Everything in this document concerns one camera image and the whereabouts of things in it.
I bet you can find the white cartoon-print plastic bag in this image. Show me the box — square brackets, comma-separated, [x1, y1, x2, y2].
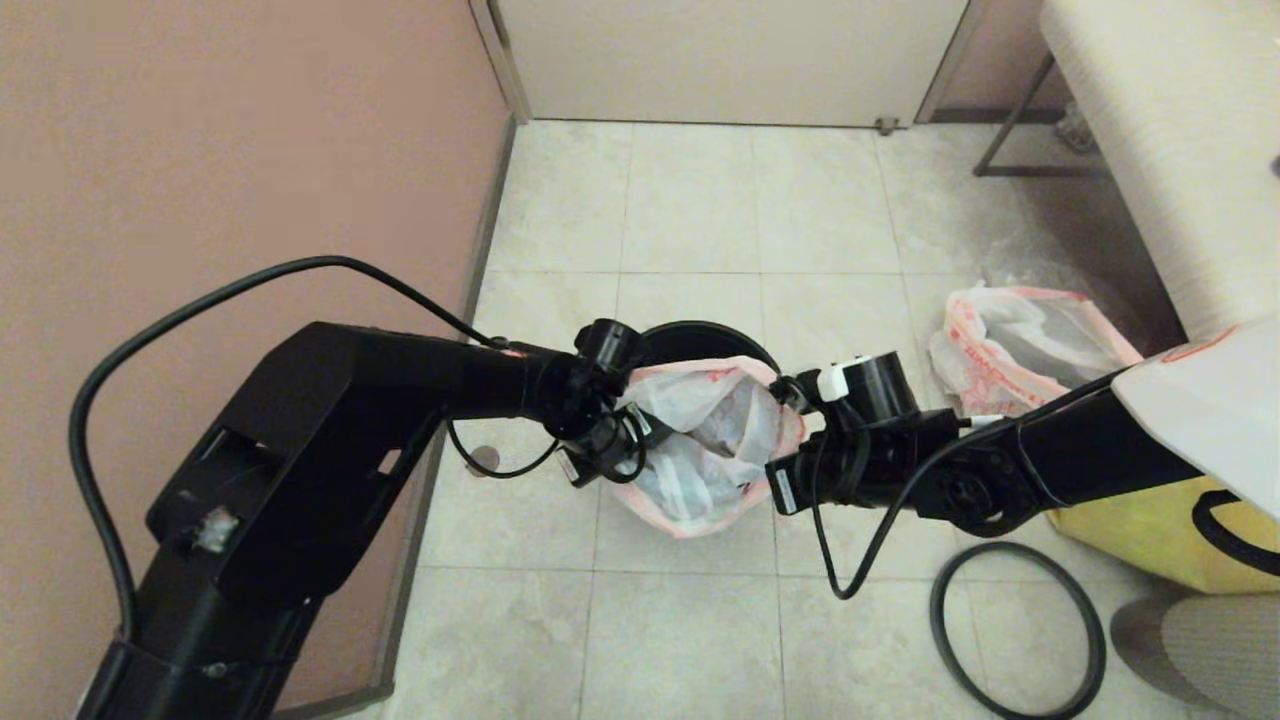
[610, 355, 809, 539]

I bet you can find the yellow fabric tote bag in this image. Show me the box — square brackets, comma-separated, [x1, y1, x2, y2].
[1045, 475, 1280, 596]

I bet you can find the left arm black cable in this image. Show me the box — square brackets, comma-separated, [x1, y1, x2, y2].
[68, 256, 501, 641]

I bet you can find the right wrist camera black cylinder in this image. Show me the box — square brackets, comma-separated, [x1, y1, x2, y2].
[795, 352, 923, 429]

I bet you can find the black bin retaining ring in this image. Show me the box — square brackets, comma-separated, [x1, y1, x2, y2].
[928, 542, 1107, 720]

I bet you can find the black round trash bin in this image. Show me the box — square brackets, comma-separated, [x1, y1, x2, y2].
[640, 320, 781, 376]

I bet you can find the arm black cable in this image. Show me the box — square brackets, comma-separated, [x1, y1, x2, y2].
[68, 256, 501, 641]
[1190, 488, 1280, 579]

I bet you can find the used white red-print trash bag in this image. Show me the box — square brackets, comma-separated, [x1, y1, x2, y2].
[927, 285, 1146, 421]

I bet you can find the white wood-grain table top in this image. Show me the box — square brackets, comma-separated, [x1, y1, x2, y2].
[1040, 0, 1280, 341]

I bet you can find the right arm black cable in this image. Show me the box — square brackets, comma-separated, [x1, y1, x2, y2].
[1190, 488, 1280, 579]

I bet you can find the left wrist thin black cable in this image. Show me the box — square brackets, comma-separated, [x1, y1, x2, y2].
[445, 420, 561, 479]

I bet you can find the dark metal table frame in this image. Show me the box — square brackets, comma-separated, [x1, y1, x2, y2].
[970, 55, 1111, 183]

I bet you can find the wrist camera black cylinder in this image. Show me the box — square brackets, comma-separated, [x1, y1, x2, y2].
[573, 318, 647, 386]
[795, 352, 923, 429]

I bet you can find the left wrist camera black cylinder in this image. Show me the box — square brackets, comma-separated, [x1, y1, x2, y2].
[573, 318, 647, 386]

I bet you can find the small clear plastic item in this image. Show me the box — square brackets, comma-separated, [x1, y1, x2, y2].
[1055, 105, 1096, 159]

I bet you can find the grey ribbed cylinder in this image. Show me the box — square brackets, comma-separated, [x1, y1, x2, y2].
[1108, 592, 1280, 720]

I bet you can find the beige door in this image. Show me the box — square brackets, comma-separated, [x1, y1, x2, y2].
[495, 0, 971, 131]

